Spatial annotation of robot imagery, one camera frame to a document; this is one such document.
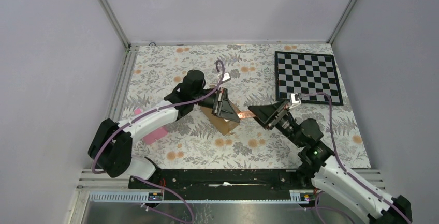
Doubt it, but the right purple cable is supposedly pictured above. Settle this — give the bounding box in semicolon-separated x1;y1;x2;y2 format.
290;92;412;224

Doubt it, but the pink plastic bag package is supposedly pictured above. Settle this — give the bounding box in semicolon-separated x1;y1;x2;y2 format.
131;109;174;145

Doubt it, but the brown cardboard express box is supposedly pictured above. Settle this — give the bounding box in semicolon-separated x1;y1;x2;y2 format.
199;102;240;135

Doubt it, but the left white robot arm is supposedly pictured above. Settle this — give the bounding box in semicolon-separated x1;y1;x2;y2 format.
88;70;240;188

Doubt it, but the grey slotted cable duct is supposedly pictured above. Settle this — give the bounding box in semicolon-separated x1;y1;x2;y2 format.
89;190;312;204

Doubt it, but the floral patterned table mat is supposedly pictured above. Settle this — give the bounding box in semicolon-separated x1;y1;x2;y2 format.
121;44;371;169

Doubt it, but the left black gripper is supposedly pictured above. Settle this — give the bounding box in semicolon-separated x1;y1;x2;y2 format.
192;88;240;123

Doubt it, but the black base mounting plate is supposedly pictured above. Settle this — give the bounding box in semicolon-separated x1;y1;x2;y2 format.
128;169;315;199

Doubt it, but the black white chessboard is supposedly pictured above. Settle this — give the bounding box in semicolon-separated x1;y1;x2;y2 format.
274;51;344;106

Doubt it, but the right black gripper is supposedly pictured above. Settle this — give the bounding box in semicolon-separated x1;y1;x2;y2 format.
248;98;304;148

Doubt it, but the orange black utility knife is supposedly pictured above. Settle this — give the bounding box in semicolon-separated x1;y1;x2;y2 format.
237;111;256;119

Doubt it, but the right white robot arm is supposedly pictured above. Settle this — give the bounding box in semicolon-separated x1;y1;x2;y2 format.
248;101;413;223

